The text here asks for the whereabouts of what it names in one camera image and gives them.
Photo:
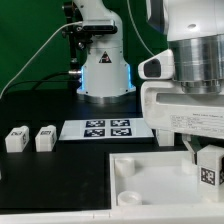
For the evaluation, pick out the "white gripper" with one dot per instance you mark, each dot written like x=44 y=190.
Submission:
x=165 y=106

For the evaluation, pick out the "white square tabletop part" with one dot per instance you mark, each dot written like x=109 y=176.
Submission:
x=159 y=178

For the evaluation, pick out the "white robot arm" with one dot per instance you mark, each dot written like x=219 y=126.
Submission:
x=183 y=89

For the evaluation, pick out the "white sheet with markers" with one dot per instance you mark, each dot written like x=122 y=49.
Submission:
x=105 y=129

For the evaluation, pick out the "black clamp stand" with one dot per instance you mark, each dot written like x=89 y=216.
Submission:
x=73 y=14

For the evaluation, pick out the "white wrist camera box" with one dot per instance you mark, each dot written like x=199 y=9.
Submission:
x=158 y=67

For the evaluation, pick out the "white front rail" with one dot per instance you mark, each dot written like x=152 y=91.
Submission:
x=193 y=214

